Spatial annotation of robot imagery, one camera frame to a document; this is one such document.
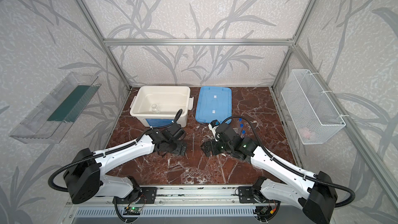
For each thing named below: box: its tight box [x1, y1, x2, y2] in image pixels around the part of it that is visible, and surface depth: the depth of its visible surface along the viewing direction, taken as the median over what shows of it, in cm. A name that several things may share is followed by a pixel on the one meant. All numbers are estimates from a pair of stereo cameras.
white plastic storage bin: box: [129, 85, 194, 129], surface depth 98 cm
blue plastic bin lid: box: [194, 86, 233, 125], surface depth 113 cm
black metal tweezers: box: [163, 163, 188, 174], surface depth 84 cm
